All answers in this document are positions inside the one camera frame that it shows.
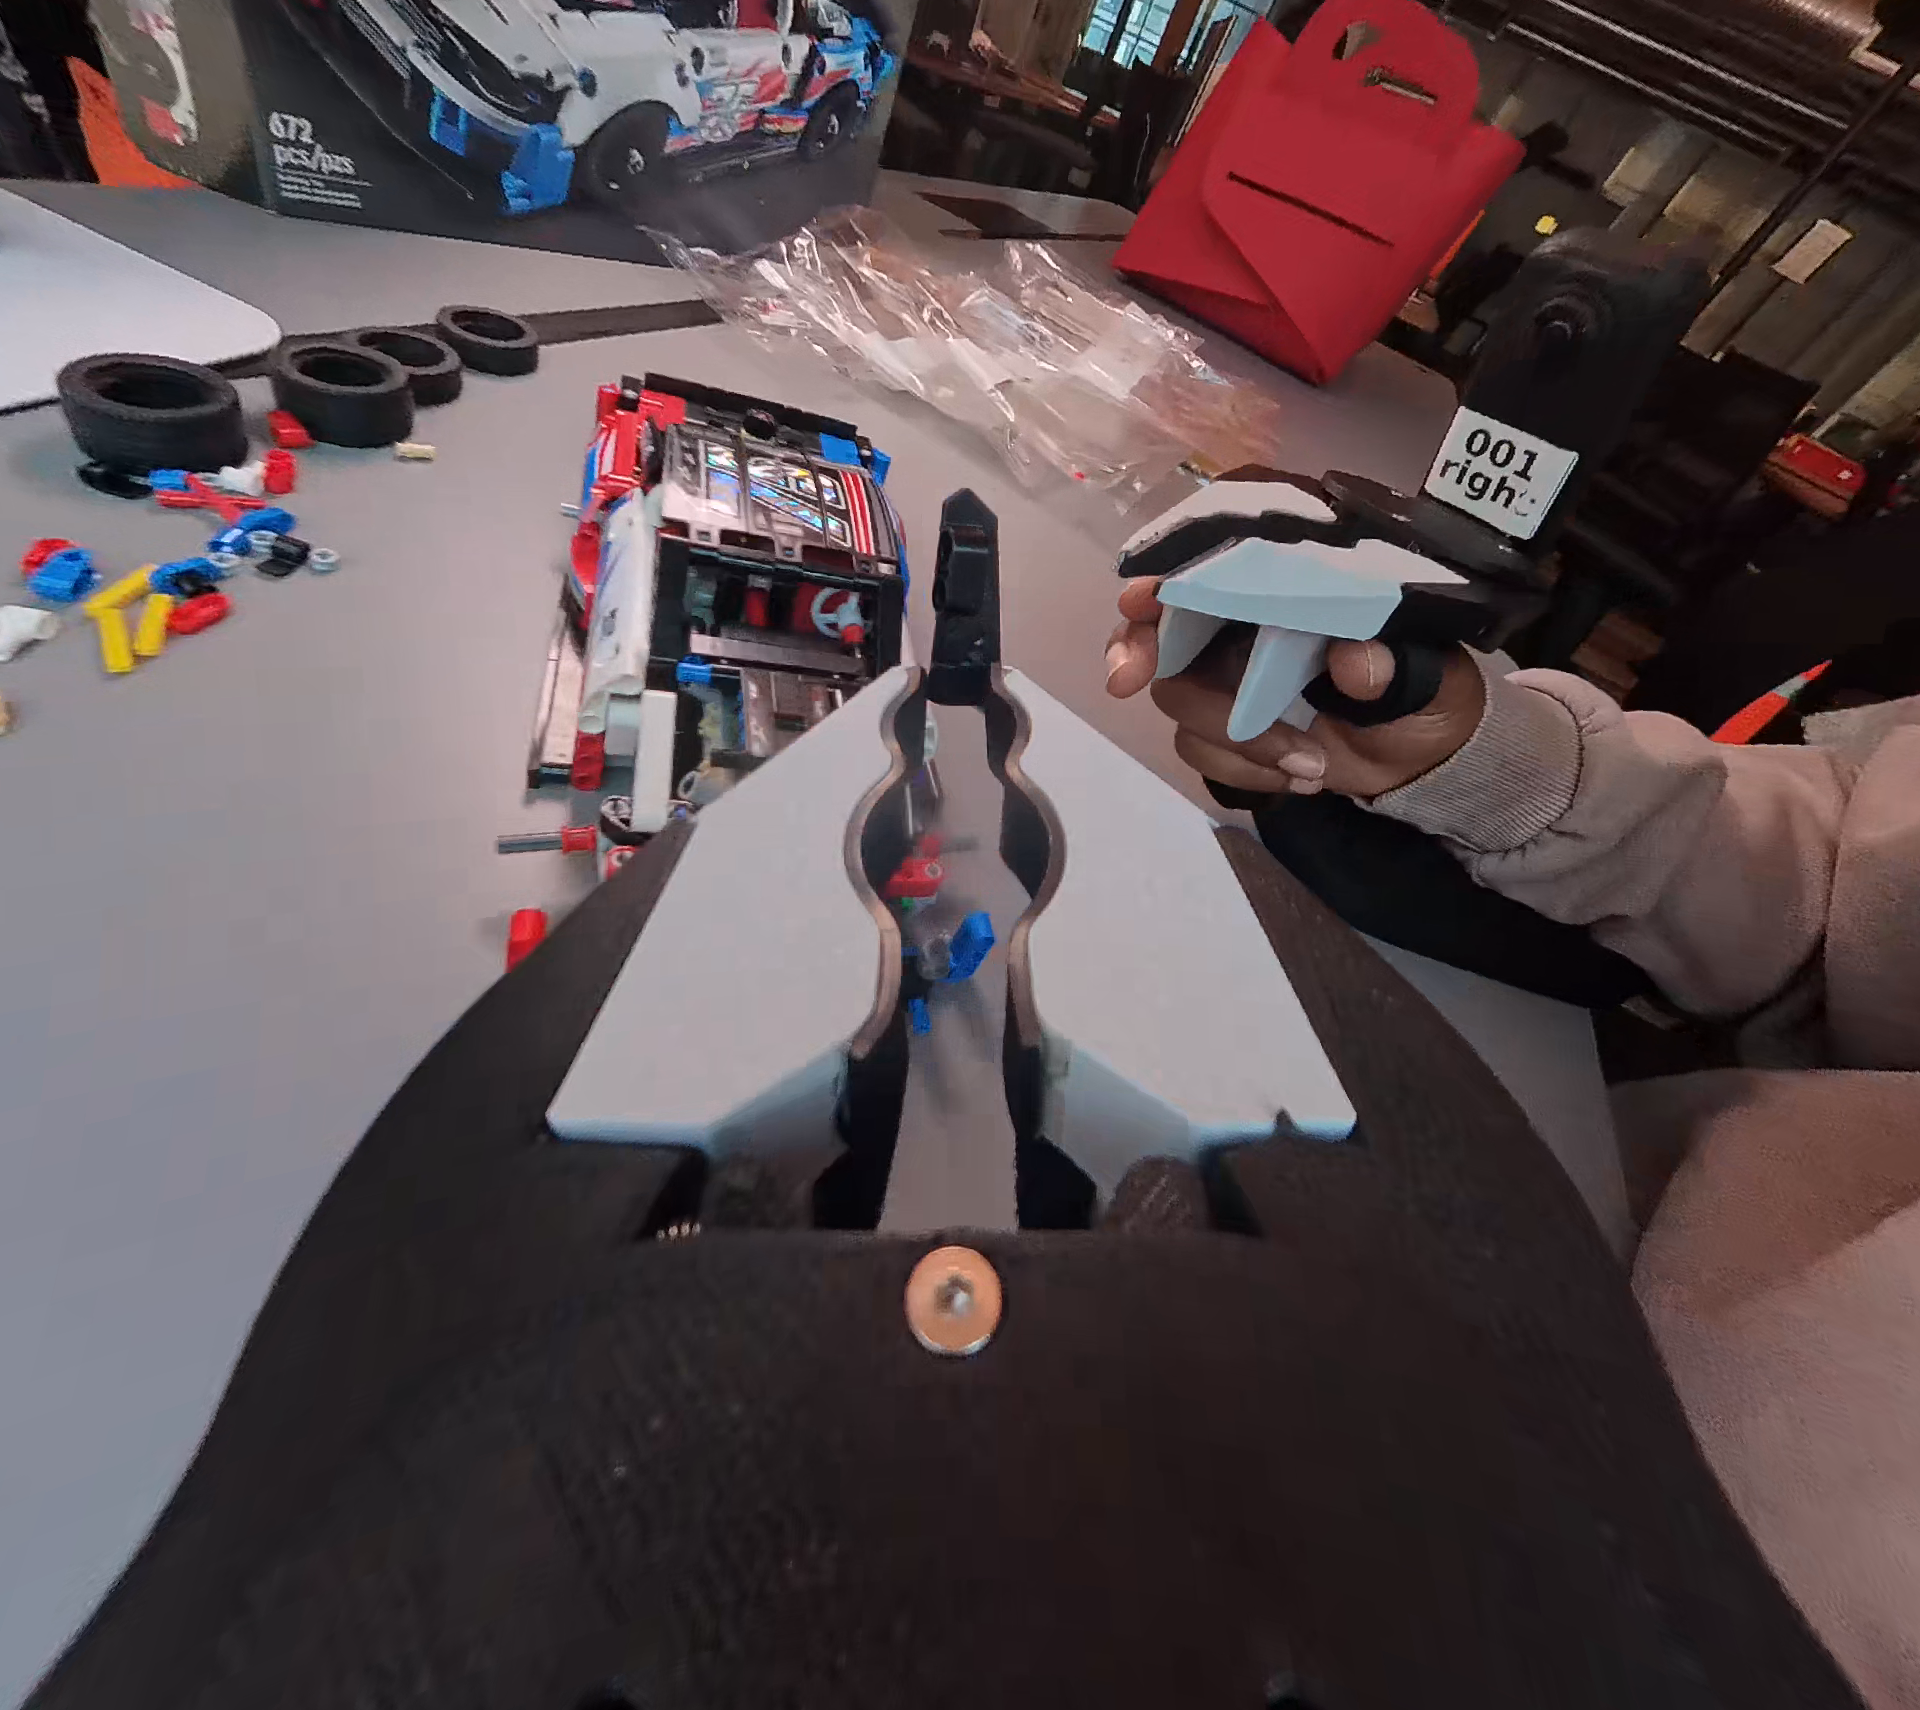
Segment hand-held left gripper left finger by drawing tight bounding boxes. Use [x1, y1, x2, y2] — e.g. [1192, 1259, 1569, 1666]
[544, 664, 928, 1232]

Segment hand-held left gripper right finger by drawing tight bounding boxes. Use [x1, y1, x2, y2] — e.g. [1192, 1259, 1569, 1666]
[990, 664, 1362, 1231]

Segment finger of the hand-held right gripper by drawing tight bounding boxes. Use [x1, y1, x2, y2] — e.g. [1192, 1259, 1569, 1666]
[1152, 532, 1412, 747]
[1117, 464, 1341, 589]

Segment small black brick piece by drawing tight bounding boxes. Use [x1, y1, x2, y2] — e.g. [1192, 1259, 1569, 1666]
[924, 487, 1004, 710]

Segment toy brick race car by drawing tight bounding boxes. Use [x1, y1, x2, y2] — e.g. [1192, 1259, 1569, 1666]
[499, 375, 1000, 1039]

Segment person's right forearm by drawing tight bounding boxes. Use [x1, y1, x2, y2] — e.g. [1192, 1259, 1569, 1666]
[1368, 666, 1920, 1022]

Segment person's right hand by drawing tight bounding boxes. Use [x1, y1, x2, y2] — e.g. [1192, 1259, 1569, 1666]
[1107, 577, 1491, 804]

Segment clear plastic bags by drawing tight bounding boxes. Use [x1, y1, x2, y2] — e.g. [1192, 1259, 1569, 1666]
[643, 206, 1284, 504]

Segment red storage box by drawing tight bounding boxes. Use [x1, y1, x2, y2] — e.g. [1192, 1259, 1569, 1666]
[1762, 433, 1870, 523]

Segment red felt bag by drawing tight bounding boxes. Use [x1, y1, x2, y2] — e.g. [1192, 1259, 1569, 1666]
[1111, 0, 1529, 388]

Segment black rubber toy tyre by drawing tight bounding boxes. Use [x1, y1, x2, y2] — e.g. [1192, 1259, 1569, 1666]
[57, 353, 250, 475]
[270, 341, 415, 451]
[353, 326, 465, 409]
[435, 304, 543, 380]

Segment pile of colourful small bricks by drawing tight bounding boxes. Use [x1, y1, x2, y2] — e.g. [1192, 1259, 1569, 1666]
[0, 405, 344, 738]

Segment toy set cardboard box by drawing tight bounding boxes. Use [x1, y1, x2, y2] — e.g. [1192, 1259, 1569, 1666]
[44, 0, 954, 276]

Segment white book stand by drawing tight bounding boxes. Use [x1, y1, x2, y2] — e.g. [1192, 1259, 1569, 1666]
[0, 0, 295, 415]

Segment orange plastic object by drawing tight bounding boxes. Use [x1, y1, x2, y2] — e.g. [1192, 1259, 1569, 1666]
[67, 57, 204, 190]

